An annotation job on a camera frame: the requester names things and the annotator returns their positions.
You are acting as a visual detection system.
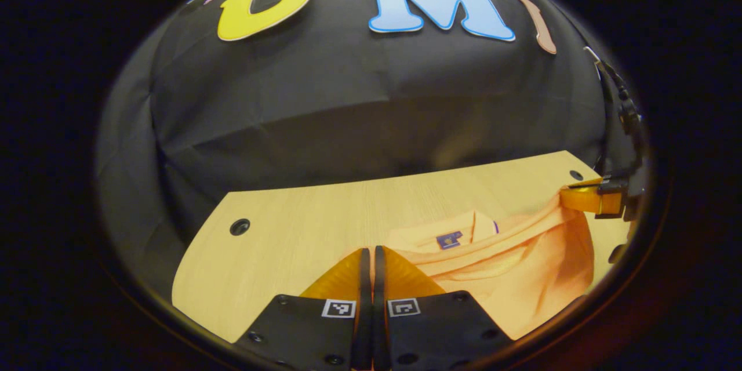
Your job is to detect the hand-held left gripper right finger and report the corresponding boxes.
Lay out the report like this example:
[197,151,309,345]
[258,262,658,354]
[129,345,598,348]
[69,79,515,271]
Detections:
[373,245,515,371]

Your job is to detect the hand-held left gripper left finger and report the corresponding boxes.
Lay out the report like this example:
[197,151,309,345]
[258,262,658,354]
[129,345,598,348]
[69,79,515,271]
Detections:
[232,248,372,371]

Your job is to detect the orange T-shirt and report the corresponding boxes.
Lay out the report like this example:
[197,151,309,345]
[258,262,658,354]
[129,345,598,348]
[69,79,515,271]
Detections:
[383,193,598,341]

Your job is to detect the black backdrop cloth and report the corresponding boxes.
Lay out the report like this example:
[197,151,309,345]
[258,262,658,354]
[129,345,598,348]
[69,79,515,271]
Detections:
[96,0,638,302]

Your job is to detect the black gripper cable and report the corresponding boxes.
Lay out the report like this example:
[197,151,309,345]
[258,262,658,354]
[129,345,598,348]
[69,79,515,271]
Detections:
[584,45,644,174]

